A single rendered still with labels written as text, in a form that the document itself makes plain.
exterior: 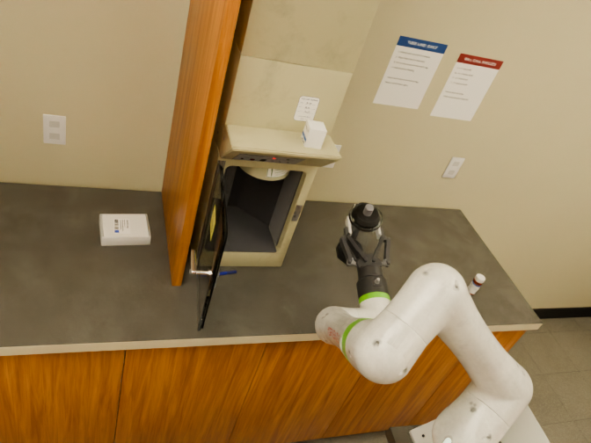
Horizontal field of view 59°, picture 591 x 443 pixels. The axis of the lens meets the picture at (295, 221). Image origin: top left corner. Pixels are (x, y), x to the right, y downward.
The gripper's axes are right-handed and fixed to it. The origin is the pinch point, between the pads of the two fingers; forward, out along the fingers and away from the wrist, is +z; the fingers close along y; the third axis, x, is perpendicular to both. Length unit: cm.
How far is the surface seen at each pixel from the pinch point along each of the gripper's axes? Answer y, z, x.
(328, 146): 16.0, 9.4, -26.0
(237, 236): 39.2, 8.0, 21.9
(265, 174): 32.5, 11.2, -9.5
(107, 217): 84, 13, 20
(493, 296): -66, -4, 43
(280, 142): 30.2, 7.0, -28.8
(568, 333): -197, 32, 171
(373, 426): -29, -39, 109
